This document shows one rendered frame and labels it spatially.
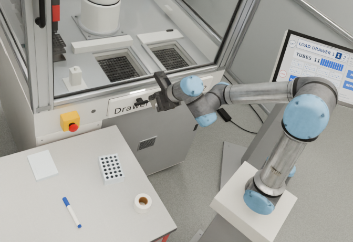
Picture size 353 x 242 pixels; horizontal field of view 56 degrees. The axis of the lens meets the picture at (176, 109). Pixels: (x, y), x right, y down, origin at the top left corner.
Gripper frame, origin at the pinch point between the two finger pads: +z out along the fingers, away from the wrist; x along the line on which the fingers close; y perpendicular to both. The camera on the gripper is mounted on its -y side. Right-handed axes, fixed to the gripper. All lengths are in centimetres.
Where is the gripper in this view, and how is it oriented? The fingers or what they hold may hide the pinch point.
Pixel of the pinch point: (151, 98)
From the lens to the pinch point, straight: 147.8
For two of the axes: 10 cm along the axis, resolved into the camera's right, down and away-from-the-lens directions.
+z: -5.0, 1.6, 8.5
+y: 2.8, 9.6, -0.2
